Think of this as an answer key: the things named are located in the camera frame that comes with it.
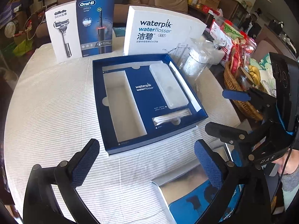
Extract white charging cable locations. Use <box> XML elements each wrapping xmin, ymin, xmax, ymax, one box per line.
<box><xmin>152</xmin><ymin>110</ymin><xmax>191</xmax><ymax>127</ymax></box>

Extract person right hand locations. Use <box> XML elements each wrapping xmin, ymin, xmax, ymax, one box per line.
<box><xmin>273</xmin><ymin>150</ymin><xmax>299</xmax><ymax>175</ymax></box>

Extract woven wicker basket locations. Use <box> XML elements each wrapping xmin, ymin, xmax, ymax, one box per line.
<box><xmin>224</xmin><ymin>61</ymin><xmax>263</xmax><ymax>121</ymax></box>

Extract yellow bananas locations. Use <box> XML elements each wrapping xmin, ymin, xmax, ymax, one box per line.
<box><xmin>249</xmin><ymin>65</ymin><xmax>261</xmax><ymax>87</ymax></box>

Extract red snack packages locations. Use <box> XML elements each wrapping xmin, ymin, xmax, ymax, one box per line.
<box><xmin>210</xmin><ymin>20</ymin><xmax>256</xmax><ymax>74</ymax></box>

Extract water flosser in plastic bag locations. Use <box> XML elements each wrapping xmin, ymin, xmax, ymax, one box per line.
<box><xmin>168</xmin><ymin>36</ymin><xmax>224</xmax><ymax>82</ymax></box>

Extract silver blue UTO box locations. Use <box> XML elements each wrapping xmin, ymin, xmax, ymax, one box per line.
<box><xmin>150</xmin><ymin>141</ymin><xmax>244</xmax><ymax>224</ymax></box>

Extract blue Waterpik tray box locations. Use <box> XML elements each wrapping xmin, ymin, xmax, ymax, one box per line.
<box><xmin>93</xmin><ymin>54</ymin><xmax>208</xmax><ymax>155</ymax></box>

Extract white striped table cloth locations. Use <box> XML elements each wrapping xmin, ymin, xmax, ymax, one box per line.
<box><xmin>4</xmin><ymin>38</ymin><xmax>240</xmax><ymax>223</ymax></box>

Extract white Waterpik box lid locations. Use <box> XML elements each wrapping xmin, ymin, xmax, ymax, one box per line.
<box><xmin>124</xmin><ymin>6</ymin><xmax>207</xmax><ymax>56</ymax></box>

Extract Oral-B Gillette gift box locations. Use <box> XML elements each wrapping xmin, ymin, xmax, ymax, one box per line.
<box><xmin>45</xmin><ymin>0</ymin><xmax>115</xmax><ymax>63</ymax></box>

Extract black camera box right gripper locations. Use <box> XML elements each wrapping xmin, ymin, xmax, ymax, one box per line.
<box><xmin>269</xmin><ymin>52</ymin><xmax>298</xmax><ymax>132</ymax></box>

